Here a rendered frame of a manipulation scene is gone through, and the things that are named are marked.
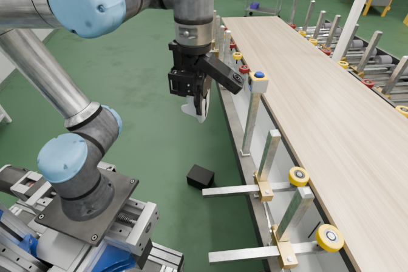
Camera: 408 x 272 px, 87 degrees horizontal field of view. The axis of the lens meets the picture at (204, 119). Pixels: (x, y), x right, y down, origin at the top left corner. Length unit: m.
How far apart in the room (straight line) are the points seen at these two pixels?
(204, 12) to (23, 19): 0.27
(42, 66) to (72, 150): 0.22
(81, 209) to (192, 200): 1.29
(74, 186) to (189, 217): 1.30
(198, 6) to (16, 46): 0.44
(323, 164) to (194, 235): 1.09
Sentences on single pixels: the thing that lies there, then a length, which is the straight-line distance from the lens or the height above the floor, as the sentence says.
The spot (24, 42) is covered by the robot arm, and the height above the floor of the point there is 1.49.
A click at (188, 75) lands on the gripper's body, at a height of 1.45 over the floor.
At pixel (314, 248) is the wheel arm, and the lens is 0.99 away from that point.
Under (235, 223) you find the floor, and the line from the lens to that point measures 1.86.
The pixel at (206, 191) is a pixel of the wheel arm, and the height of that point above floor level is 0.83.
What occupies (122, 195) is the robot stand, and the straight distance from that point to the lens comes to 0.79.
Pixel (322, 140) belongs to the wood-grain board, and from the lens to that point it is 1.24.
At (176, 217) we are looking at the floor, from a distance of 1.87.
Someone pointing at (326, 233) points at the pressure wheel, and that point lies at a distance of 0.94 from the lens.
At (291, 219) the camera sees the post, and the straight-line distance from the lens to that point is 0.79.
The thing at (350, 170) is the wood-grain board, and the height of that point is 0.90.
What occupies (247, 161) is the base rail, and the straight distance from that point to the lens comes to 1.28.
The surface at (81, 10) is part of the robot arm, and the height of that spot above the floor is 1.61.
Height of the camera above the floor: 1.68
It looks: 40 degrees down
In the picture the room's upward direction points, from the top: straight up
